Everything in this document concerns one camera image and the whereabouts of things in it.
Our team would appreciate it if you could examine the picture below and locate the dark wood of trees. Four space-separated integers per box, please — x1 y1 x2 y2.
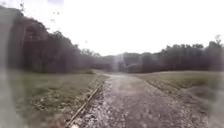
116 34 224 74
0 6 116 75

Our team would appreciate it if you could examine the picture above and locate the long thin wooden pole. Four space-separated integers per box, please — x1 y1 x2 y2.
64 82 104 128

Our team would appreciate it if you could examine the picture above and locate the green grass field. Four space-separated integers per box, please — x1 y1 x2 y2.
131 69 224 118
6 69 111 128

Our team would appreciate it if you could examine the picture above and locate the grey gravel path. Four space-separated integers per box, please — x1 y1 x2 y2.
68 72 209 128

